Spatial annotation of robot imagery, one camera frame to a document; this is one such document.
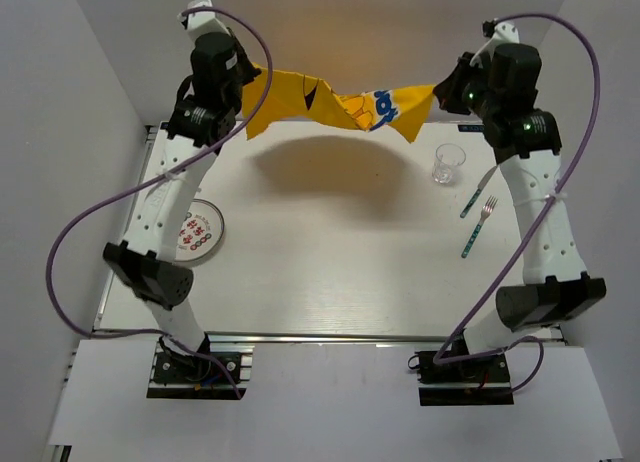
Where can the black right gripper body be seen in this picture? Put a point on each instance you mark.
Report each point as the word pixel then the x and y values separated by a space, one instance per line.
pixel 467 92

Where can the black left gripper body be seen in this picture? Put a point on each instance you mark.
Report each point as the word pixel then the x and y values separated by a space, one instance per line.
pixel 245 74

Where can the yellow printed cloth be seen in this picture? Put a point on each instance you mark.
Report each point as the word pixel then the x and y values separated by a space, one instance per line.
pixel 293 94

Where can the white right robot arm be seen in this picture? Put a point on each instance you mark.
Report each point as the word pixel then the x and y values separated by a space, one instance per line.
pixel 499 86

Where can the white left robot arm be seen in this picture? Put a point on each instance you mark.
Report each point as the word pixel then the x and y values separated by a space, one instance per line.
pixel 205 111

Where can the white plate with red print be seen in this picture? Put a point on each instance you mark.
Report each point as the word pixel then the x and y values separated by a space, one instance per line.
pixel 201 233

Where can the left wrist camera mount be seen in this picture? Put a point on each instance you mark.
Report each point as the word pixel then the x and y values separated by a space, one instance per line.
pixel 197 24

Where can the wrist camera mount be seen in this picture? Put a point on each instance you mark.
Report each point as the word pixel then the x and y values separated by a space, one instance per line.
pixel 197 24
pixel 497 34

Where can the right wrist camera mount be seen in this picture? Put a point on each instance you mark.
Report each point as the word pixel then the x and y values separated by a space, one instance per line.
pixel 497 34

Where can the knife with teal handle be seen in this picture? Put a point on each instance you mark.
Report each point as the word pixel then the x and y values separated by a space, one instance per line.
pixel 479 189

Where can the fork with teal handle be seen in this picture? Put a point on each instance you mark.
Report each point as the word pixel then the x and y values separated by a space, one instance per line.
pixel 486 212

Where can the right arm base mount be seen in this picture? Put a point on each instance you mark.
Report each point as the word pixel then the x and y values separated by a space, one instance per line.
pixel 479 382

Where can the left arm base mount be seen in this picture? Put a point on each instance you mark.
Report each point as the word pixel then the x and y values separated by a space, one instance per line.
pixel 185 377

